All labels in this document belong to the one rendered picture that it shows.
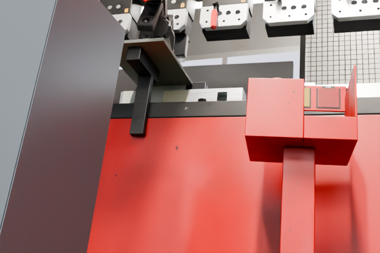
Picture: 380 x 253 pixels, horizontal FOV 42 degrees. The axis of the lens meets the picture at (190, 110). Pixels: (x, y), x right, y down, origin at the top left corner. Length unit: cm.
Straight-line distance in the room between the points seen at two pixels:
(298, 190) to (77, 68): 46
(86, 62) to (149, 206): 62
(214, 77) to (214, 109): 80
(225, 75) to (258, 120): 118
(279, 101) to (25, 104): 49
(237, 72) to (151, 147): 86
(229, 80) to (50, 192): 150
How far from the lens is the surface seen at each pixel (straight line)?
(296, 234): 92
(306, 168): 95
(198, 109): 132
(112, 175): 134
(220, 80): 209
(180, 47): 160
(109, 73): 79
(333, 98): 112
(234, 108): 129
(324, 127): 92
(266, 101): 94
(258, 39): 387
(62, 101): 68
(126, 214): 130
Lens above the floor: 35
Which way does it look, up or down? 22 degrees up
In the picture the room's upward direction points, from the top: 6 degrees clockwise
